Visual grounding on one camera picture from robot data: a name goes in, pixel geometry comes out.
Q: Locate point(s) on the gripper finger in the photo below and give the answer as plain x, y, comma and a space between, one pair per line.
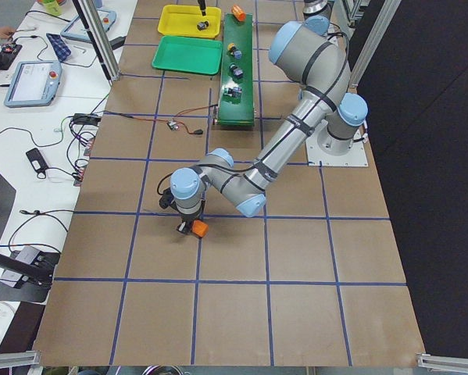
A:
202, 7

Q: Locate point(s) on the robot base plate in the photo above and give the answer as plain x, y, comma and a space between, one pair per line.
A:
324, 150

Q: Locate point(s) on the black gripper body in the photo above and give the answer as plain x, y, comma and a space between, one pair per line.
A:
188, 219

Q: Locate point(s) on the green conveyor belt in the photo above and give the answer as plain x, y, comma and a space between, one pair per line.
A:
230, 112

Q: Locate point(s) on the black power adapter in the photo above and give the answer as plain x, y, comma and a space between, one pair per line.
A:
37, 160

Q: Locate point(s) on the green plastic tray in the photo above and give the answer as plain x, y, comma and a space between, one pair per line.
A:
188, 55

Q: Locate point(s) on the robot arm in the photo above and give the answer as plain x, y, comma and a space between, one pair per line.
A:
310, 8
326, 109

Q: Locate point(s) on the small controller circuit board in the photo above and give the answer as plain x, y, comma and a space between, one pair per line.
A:
173, 125

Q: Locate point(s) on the green push button switch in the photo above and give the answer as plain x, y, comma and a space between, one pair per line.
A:
234, 92

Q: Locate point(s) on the orange cylinder labelled 4680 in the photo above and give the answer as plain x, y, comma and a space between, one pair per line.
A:
238, 13

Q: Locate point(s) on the aluminium frame post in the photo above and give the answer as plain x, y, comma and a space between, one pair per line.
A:
89, 17

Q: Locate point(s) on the yellow push button switch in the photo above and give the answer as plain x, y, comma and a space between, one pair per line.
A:
234, 51

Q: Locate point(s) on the yellow plastic tray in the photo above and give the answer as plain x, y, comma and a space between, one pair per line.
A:
181, 20

